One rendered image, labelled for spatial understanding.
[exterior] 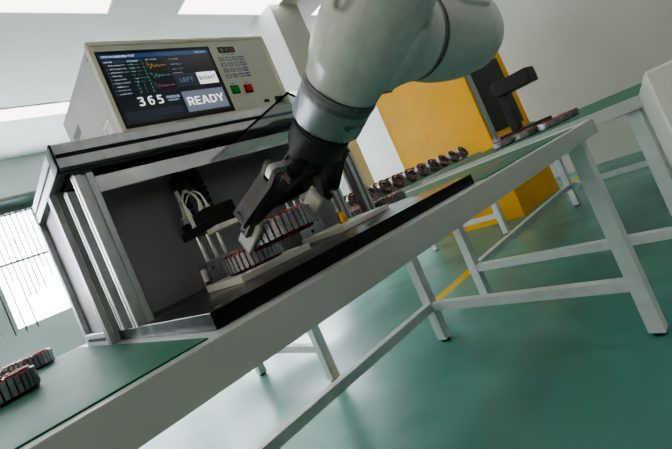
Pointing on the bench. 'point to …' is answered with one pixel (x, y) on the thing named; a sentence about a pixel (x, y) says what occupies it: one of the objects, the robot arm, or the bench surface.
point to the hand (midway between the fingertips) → (279, 225)
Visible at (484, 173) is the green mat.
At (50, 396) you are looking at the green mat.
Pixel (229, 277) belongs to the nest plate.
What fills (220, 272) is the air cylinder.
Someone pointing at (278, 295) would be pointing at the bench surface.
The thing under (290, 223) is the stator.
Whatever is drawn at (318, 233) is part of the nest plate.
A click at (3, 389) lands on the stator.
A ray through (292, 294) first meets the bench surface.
